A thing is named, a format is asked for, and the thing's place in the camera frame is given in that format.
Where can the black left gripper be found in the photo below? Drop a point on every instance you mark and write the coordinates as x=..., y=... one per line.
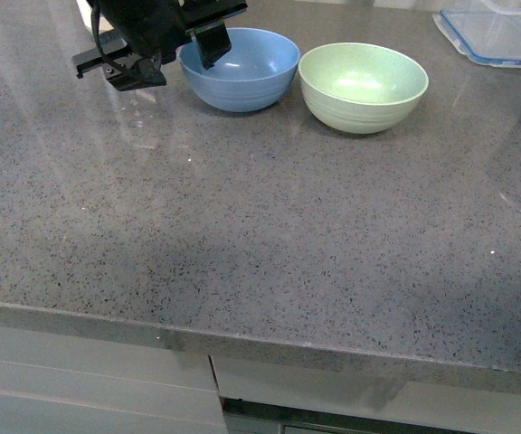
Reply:
x=134, y=39

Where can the green bowl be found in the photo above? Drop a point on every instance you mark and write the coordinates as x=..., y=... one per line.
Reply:
x=360, y=88

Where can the blue bowl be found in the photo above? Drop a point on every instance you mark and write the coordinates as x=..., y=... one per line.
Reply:
x=254, y=74

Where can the white left cabinet drawer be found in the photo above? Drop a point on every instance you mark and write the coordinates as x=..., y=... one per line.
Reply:
x=61, y=384

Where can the white cabinet drawer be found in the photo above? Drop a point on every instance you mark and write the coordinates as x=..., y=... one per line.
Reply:
x=61, y=384
x=337, y=399

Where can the white right cabinet drawer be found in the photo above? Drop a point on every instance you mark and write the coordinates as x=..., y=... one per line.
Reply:
x=337, y=399

